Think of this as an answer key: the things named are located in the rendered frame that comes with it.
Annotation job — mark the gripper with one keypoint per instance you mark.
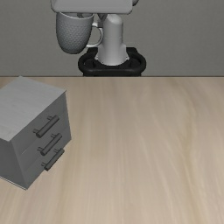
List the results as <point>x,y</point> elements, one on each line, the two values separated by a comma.
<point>93,5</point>

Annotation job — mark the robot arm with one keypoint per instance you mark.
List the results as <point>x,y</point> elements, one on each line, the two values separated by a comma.
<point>112,43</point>

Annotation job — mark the grey cabinet with drawers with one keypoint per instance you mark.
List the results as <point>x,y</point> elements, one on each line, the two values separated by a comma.
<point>26,128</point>

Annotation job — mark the white porcelain mug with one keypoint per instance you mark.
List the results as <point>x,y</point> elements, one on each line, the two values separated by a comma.
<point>73,33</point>

